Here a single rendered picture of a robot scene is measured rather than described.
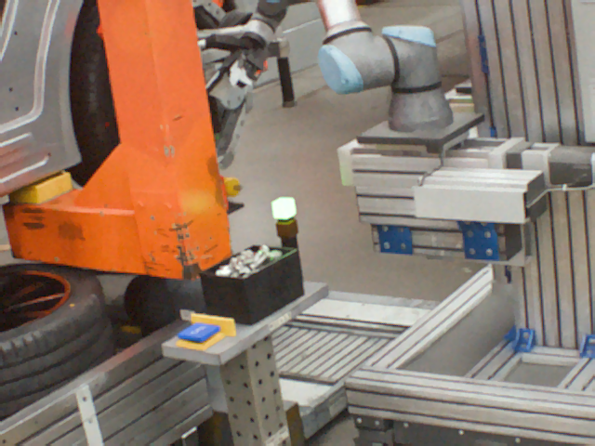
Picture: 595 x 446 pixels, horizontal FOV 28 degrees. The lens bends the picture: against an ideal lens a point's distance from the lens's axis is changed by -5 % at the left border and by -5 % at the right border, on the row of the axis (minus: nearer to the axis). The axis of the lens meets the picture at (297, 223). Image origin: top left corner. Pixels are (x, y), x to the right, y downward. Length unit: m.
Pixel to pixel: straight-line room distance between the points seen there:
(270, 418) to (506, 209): 0.78
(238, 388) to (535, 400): 0.69
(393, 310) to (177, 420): 0.97
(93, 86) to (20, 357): 0.88
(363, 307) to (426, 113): 1.19
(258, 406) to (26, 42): 1.14
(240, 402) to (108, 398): 0.31
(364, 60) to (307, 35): 1.48
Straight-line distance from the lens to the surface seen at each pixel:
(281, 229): 2.93
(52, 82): 3.25
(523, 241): 2.92
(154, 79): 2.79
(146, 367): 2.95
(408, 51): 2.70
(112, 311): 3.75
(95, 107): 3.35
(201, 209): 2.90
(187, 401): 3.05
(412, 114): 2.73
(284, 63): 3.50
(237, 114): 3.69
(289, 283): 2.85
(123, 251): 3.03
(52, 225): 3.20
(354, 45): 2.67
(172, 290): 3.25
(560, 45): 2.74
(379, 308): 3.77
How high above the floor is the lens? 1.46
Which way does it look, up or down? 17 degrees down
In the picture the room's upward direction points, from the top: 9 degrees counter-clockwise
